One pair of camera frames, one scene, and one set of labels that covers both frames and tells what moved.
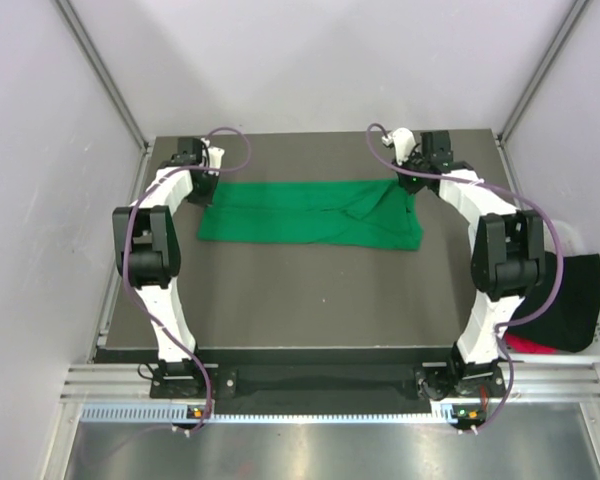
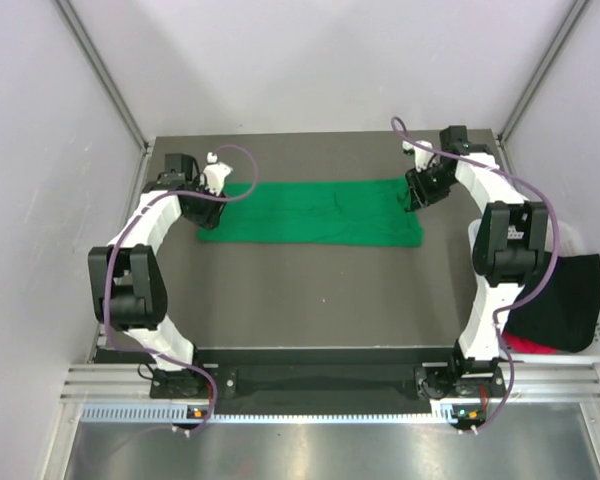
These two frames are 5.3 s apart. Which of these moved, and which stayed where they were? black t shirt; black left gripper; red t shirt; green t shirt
Moved: black left gripper
Stayed: red t shirt; green t shirt; black t shirt
